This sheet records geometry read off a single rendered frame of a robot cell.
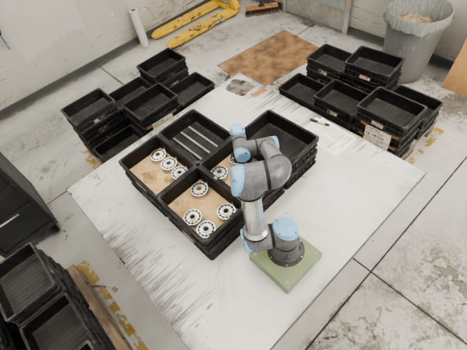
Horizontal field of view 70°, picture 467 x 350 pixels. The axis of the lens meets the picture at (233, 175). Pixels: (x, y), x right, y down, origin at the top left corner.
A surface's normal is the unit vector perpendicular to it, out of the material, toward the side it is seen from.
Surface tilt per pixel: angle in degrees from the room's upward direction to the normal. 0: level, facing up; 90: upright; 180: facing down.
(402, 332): 0
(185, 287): 0
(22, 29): 90
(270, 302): 0
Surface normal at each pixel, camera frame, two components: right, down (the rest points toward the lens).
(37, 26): 0.68, 0.52
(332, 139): -0.12, -0.61
